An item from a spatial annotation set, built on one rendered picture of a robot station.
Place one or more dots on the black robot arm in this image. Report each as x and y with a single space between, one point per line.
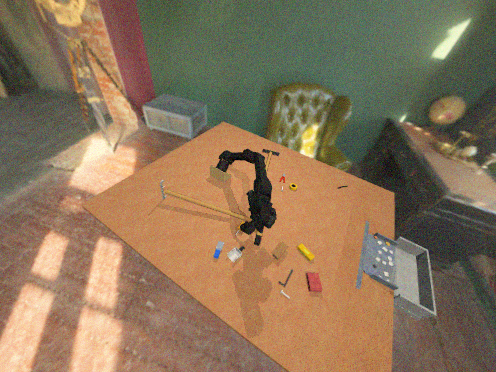
259 199

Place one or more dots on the white open tray with black handle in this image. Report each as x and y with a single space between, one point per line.
235 254

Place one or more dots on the yellow spirit level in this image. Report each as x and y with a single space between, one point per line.
305 252

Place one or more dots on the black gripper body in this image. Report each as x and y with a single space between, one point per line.
248 227

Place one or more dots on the red rectangular block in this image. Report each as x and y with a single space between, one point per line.
313 282

